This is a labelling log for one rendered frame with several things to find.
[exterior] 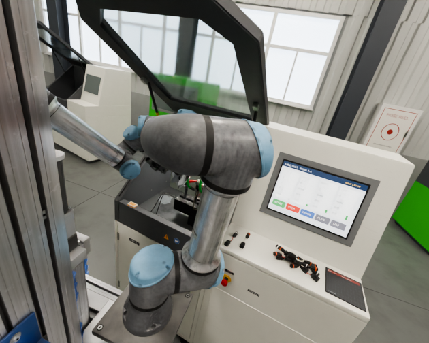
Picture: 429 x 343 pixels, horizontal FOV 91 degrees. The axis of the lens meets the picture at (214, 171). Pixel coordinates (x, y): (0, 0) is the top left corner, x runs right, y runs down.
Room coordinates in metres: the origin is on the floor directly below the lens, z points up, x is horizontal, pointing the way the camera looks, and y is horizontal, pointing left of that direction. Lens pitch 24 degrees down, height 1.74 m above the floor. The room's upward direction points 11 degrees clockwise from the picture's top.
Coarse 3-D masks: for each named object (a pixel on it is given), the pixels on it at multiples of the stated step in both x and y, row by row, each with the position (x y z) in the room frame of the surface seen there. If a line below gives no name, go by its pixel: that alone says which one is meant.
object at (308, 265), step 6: (276, 246) 0.86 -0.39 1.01; (276, 252) 0.81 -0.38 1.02; (288, 252) 0.82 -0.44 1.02; (276, 258) 0.81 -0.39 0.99; (282, 258) 0.80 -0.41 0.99; (288, 258) 0.79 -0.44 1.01; (294, 258) 0.80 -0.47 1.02; (300, 258) 0.82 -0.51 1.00; (294, 264) 0.78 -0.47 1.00; (300, 264) 0.77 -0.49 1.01; (306, 264) 0.78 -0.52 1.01; (312, 264) 0.78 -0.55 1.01; (306, 270) 0.75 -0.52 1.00; (312, 270) 0.77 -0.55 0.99; (312, 276) 0.73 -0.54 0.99; (318, 276) 0.74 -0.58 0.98
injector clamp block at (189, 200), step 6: (180, 198) 1.18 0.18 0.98; (186, 198) 1.20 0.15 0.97; (192, 198) 1.20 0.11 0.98; (174, 204) 1.16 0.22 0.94; (180, 204) 1.14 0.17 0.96; (186, 204) 1.13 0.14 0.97; (192, 204) 1.13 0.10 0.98; (198, 204) 1.17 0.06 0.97; (180, 210) 1.14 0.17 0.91; (186, 210) 1.13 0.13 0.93; (192, 210) 1.11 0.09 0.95; (192, 216) 1.11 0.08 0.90; (192, 222) 1.11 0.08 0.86
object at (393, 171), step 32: (288, 128) 1.24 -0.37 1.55; (320, 160) 1.02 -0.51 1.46; (352, 160) 0.99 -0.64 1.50; (384, 160) 0.95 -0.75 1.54; (256, 192) 1.05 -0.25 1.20; (384, 192) 0.91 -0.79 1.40; (256, 224) 0.99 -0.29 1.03; (288, 224) 0.95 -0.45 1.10; (384, 224) 0.86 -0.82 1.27; (224, 256) 0.80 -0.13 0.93; (320, 256) 0.86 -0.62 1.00; (352, 256) 0.83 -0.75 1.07; (224, 288) 0.79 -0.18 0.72; (256, 288) 0.74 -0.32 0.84; (288, 288) 0.69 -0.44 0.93; (224, 320) 0.77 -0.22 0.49; (256, 320) 0.71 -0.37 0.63; (288, 320) 0.67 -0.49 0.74; (320, 320) 0.63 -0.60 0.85; (352, 320) 0.60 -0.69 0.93
